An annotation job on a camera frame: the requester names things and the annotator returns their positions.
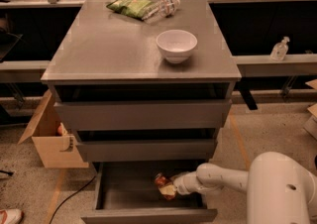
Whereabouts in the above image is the grey top drawer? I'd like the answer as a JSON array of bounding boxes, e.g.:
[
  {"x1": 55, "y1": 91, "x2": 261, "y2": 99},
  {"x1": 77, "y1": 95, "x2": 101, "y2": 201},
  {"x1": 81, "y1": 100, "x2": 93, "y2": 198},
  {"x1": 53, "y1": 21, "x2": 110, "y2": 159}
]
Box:
[{"x1": 54, "y1": 100, "x2": 232, "y2": 131}]

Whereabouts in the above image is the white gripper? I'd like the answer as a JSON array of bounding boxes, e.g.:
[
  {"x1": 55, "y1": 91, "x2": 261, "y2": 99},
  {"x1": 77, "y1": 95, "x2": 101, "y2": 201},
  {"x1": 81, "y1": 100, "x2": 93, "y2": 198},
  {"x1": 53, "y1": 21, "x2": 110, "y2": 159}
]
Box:
[{"x1": 158, "y1": 171, "x2": 202, "y2": 199}]

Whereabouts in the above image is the grey drawer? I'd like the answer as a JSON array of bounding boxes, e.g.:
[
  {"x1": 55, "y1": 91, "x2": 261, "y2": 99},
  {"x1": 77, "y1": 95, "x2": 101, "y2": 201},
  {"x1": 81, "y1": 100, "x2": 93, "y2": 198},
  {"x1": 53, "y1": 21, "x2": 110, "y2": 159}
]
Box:
[
  {"x1": 77, "y1": 140, "x2": 216, "y2": 162},
  {"x1": 81, "y1": 161, "x2": 217, "y2": 224},
  {"x1": 54, "y1": 100, "x2": 232, "y2": 131}
]

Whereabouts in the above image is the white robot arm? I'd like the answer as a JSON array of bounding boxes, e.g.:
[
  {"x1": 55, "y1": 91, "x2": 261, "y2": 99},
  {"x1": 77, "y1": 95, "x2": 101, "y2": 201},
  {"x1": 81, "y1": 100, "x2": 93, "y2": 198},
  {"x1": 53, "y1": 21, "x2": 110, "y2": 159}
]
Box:
[{"x1": 155, "y1": 152, "x2": 317, "y2": 224}]

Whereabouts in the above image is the white bowl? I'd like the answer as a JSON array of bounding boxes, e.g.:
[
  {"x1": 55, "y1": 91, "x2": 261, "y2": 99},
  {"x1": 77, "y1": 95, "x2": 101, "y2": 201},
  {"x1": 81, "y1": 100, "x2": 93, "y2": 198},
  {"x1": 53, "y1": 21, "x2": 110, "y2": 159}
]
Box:
[{"x1": 157, "y1": 30, "x2": 198, "y2": 64}]

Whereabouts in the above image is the hand sanitizer pump bottle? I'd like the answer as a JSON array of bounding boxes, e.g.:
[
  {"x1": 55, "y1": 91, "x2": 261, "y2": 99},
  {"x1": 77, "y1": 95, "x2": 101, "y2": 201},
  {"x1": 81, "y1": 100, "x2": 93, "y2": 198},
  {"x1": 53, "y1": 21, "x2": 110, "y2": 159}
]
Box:
[{"x1": 270, "y1": 37, "x2": 290, "y2": 61}]

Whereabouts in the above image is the cardboard box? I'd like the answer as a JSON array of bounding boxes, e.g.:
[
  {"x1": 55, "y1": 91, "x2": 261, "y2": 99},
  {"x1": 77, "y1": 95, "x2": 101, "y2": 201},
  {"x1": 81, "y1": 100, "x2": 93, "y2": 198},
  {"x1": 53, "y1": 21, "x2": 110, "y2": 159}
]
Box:
[{"x1": 19, "y1": 90, "x2": 89, "y2": 168}]

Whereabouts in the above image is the red coke can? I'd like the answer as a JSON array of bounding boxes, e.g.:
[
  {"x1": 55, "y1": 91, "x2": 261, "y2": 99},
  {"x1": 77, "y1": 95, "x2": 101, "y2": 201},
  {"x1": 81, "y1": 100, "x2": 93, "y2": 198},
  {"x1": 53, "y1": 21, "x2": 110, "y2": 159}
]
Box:
[{"x1": 155, "y1": 172, "x2": 174, "y2": 188}]

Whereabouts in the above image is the clear plastic water bottle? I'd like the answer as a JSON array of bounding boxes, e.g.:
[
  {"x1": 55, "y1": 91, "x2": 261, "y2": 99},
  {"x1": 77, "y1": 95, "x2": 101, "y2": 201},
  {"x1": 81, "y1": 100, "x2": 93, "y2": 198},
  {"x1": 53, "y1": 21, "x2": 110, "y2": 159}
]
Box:
[{"x1": 142, "y1": 0, "x2": 180, "y2": 24}]

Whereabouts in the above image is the white sneaker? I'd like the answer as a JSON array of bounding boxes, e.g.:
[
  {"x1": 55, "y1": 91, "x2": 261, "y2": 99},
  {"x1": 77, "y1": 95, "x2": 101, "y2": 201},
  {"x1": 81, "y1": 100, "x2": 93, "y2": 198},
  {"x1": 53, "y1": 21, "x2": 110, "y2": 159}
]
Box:
[{"x1": 0, "y1": 209, "x2": 23, "y2": 224}]

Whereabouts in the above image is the grey drawer cabinet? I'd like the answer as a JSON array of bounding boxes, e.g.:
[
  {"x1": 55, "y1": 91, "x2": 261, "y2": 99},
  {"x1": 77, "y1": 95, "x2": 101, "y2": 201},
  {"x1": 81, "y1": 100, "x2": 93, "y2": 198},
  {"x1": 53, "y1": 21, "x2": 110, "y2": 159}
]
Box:
[{"x1": 40, "y1": 0, "x2": 243, "y2": 224}]

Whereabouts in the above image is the grey shelf rail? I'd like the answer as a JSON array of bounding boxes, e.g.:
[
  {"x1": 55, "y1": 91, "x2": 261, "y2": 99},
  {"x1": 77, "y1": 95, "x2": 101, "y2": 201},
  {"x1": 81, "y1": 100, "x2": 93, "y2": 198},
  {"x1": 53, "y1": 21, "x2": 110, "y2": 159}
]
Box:
[{"x1": 0, "y1": 60, "x2": 50, "y2": 83}]

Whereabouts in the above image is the grey bottom drawer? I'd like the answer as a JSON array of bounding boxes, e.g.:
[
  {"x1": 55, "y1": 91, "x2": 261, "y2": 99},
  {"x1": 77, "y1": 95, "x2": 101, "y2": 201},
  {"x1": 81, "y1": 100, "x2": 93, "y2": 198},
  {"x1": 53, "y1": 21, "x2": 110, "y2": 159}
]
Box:
[{"x1": 81, "y1": 161, "x2": 217, "y2": 224}]

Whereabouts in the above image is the grey middle drawer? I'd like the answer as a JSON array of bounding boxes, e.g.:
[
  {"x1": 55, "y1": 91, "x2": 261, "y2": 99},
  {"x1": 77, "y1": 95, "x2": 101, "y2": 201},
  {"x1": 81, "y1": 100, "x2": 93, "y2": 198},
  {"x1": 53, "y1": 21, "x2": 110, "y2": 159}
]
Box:
[{"x1": 77, "y1": 140, "x2": 216, "y2": 162}]

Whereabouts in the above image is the black floor cable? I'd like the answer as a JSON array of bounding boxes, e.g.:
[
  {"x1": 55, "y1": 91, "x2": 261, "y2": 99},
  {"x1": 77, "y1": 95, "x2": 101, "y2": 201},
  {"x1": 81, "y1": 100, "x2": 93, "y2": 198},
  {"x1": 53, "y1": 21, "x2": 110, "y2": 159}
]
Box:
[{"x1": 49, "y1": 174, "x2": 97, "y2": 224}]

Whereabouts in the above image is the green chip bag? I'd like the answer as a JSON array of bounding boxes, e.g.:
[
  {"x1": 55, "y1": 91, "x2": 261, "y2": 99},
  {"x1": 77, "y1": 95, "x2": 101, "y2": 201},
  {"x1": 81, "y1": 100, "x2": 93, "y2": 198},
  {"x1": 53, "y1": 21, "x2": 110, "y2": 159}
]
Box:
[{"x1": 106, "y1": 0, "x2": 153, "y2": 19}]

